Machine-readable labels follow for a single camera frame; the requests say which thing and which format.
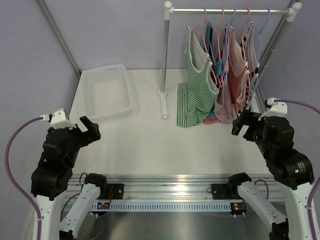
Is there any green striped tank top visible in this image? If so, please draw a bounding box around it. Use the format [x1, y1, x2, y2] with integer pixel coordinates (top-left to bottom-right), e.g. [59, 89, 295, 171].
[176, 27, 219, 128]

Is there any pink lilac tank top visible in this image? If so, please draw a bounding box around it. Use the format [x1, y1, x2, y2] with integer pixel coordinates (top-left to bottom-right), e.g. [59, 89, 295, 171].
[213, 27, 237, 123]

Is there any blue tank top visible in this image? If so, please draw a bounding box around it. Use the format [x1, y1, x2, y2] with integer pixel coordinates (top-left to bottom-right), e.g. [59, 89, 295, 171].
[204, 21, 224, 125]

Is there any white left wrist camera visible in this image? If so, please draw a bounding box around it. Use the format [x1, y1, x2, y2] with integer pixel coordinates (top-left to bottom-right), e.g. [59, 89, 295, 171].
[40, 107, 76, 130]

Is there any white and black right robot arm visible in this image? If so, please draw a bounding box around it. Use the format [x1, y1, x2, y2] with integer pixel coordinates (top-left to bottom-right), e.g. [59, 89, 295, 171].
[226, 110, 320, 240]

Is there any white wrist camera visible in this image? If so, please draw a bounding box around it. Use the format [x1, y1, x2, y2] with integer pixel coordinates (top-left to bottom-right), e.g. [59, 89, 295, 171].
[258, 97, 288, 121]
[40, 107, 76, 130]

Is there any white slotted cable duct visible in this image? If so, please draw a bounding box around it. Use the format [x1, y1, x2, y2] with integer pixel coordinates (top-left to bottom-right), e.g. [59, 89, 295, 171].
[89, 201, 232, 213]

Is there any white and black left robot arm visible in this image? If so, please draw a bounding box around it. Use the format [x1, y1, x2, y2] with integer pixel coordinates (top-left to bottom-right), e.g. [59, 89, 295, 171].
[31, 116, 109, 240]

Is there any aluminium mounting rail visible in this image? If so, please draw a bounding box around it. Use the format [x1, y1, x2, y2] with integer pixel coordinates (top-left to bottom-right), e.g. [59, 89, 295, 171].
[63, 173, 284, 203]

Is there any black white striped tank top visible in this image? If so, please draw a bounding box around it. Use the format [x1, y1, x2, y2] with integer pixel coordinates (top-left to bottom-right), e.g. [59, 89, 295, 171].
[244, 22, 259, 110]

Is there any pink hanger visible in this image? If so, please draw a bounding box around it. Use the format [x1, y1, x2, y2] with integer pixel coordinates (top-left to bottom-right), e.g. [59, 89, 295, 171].
[232, 6, 253, 91]
[193, 7, 218, 86]
[216, 6, 224, 88]

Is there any white plastic laundry basket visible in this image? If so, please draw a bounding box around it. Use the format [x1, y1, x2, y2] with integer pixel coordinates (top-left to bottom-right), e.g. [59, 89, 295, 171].
[80, 64, 133, 122]

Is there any silver white clothes rack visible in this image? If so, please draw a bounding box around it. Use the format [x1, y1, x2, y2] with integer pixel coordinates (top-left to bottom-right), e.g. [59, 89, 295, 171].
[158, 0, 302, 120]

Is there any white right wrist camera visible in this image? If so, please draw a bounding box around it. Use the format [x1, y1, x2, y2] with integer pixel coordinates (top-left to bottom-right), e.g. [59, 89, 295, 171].
[258, 97, 288, 121]

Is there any light blue end hanger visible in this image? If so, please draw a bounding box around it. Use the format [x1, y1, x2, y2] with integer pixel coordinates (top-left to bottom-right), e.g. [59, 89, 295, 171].
[250, 6, 272, 91]

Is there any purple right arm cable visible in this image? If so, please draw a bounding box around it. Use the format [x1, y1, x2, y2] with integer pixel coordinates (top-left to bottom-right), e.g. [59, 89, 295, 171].
[273, 99, 320, 240]

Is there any red striped tank top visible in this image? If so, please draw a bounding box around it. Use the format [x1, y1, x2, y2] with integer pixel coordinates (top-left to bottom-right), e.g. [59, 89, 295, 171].
[201, 26, 251, 125]

